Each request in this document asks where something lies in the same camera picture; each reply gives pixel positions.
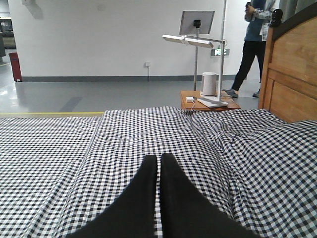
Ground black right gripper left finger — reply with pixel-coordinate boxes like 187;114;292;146
67;155;157;238

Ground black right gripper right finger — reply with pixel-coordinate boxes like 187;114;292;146
159;153;256;238

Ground black white checkered bed sheet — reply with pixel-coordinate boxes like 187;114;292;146
0;107;317;238

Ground white desk lamp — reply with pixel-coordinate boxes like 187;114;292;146
162;0;229;109

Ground wooden bed headboard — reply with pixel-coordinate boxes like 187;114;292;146
258;3;317;122

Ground wooden bedside table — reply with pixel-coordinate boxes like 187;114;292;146
180;91;241;112

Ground red fire extinguisher box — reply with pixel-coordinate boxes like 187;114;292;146
9;52;22;82

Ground grey panel on stand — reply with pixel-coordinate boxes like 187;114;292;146
178;10;215;91

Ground person in blue shirt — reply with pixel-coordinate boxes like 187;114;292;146
224;0;279;98

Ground white charger with cable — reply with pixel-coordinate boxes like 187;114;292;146
186;96;195;111

